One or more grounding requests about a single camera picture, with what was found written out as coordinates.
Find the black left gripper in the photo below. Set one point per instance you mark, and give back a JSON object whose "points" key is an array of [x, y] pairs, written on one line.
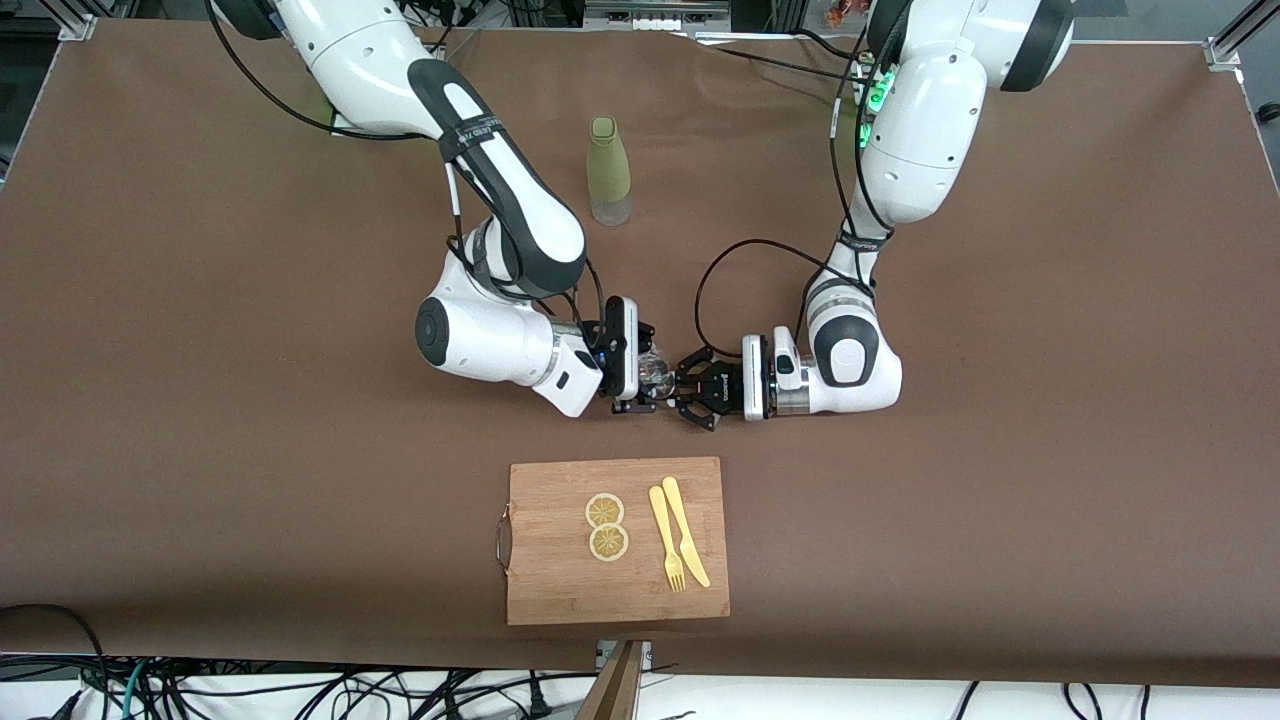
{"points": [[722, 388]]}

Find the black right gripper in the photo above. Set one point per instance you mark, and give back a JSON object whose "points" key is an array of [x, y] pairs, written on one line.
{"points": [[645, 333]]}

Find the clear glass measuring cup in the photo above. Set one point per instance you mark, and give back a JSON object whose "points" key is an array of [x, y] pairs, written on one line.
{"points": [[658, 372]]}

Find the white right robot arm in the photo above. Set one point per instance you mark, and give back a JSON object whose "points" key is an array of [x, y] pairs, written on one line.
{"points": [[480, 340]]}

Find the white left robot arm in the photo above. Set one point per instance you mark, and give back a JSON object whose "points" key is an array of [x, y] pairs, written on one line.
{"points": [[920, 130]]}

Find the yellow lemon slice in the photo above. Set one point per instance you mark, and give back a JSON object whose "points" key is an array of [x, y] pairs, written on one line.
{"points": [[604, 510], [608, 543]]}

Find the yellow plastic knife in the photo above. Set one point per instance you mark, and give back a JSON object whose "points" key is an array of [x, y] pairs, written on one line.
{"points": [[685, 535]]}

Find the yellow plastic fork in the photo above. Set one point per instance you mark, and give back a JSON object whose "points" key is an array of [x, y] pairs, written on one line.
{"points": [[665, 540]]}

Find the olive green bottle clear base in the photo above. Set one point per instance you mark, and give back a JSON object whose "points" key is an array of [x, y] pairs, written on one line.
{"points": [[610, 170]]}

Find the wooden cutting board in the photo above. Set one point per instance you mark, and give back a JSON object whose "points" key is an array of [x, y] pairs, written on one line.
{"points": [[560, 570]]}

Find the brown angled board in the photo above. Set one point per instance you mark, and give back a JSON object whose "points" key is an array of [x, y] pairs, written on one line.
{"points": [[615, 690]]}

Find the grey metal control box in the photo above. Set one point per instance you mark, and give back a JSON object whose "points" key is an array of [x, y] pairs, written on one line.
{"points": [[655, 12]]}

